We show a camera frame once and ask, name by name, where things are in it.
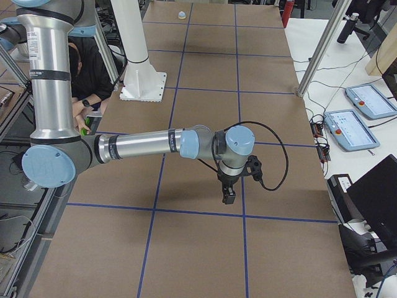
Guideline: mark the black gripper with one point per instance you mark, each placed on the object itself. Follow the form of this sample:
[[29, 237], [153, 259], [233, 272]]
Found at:
[[226, 182]]

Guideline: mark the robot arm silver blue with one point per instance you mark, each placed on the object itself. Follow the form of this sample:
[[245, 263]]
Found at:
[[58, 152]]

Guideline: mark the black box with label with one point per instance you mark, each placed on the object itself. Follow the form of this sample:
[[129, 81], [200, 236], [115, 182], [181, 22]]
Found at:
[[341, 202]]

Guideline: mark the small orange circuit board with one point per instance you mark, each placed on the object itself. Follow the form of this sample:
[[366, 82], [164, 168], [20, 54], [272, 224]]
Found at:
[[317, 129]]

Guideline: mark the near blue teach pendant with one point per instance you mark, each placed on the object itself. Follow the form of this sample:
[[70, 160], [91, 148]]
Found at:
[[349, 130]]

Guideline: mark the blue teach pendant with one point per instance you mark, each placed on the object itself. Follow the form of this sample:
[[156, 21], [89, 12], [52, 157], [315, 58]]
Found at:
[[349, 130], [370, 101]]

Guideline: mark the black laptop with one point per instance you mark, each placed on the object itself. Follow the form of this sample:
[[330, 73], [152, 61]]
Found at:
[[374, 195]]

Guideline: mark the green handheld device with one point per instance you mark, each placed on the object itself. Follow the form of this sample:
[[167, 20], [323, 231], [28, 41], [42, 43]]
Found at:
[[85, 129]]

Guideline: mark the far blue teach pendant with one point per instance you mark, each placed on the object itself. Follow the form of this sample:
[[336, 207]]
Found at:
[[370, 101]]

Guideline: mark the person in black hoodie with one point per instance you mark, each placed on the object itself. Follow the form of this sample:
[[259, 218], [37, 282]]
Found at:
[[90, 82]]

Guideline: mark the red cylinder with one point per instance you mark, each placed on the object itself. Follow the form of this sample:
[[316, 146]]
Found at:
[[288, 8]]

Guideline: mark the black water bottle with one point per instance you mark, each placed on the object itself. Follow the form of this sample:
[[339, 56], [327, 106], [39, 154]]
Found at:
[[348, 27]]

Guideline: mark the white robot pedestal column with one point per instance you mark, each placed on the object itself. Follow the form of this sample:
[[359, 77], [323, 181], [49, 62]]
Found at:
[[141, 81]]

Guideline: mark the aluminium frame post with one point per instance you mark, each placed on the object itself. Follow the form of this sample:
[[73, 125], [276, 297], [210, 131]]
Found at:
[[322, 46]]

